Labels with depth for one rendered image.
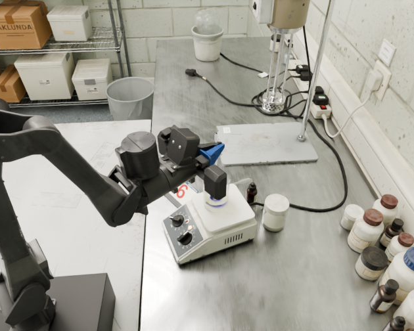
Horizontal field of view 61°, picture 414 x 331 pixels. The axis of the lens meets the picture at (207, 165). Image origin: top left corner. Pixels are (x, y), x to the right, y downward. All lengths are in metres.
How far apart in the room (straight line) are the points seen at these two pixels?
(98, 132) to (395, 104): 0.91
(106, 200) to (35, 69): 2.44
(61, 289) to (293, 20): 0.77
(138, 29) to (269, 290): 2.60
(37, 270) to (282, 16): 0.74
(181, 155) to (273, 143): 0.57
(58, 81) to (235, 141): 2.04
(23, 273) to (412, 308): 0.67
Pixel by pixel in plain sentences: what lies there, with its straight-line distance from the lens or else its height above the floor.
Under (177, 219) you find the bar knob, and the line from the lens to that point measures 0.85.
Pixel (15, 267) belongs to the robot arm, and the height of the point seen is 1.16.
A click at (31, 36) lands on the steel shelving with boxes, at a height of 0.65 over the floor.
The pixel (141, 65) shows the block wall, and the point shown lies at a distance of 3.25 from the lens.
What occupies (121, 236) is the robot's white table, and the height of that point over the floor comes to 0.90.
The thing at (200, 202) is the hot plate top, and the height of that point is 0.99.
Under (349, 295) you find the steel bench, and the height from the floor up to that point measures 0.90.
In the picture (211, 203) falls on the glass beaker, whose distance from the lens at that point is 0.80.
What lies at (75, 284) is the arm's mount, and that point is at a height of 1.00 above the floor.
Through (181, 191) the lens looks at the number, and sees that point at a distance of 0.97.
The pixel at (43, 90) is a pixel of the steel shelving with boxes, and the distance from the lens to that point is 3.06.
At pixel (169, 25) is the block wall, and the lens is 3.10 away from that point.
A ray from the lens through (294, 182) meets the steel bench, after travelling 1.05.
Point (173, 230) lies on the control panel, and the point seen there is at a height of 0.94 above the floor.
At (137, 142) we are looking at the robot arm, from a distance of 0.58.
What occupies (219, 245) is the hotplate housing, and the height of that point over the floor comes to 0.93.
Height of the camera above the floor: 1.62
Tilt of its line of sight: 42 degrees down
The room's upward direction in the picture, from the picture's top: straight up
